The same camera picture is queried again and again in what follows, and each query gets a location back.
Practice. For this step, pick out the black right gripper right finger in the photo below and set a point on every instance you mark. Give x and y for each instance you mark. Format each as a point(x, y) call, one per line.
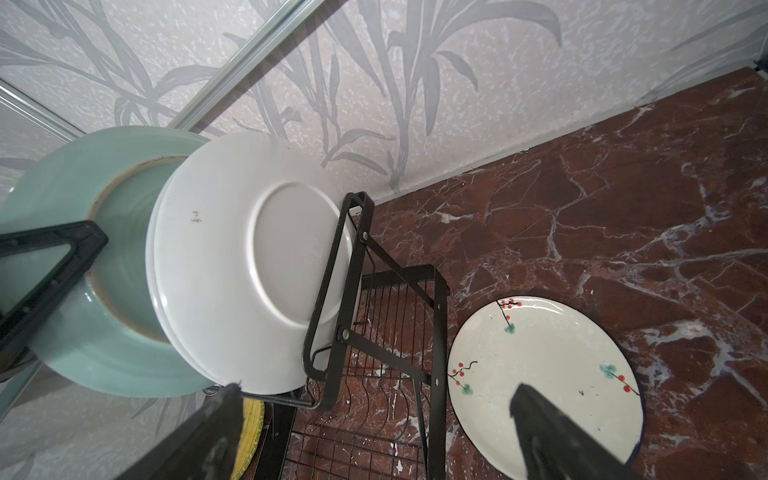
point(554, 447)

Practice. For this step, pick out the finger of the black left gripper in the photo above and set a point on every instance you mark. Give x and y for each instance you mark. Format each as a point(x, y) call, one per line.
point(20, 323)

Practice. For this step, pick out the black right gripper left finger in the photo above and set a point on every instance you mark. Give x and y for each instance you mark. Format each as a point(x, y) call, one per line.
point(203, 447)

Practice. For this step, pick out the cream plate with floral sprigs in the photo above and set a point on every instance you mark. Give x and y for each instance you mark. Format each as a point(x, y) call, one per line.
point(561, 353)

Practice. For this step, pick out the mint green flower plate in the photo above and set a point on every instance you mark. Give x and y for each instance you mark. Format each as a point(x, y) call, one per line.
point(104, 334)

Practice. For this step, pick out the white plate green text rim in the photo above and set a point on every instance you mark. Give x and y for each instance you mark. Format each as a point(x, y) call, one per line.
point(240, 239)

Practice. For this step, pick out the yellow woven round plate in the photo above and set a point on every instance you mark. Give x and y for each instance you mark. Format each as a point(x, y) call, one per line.
point(253, 418)

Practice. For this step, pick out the black wire dish rack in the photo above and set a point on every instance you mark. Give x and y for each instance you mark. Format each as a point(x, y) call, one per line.
point(374, 404)

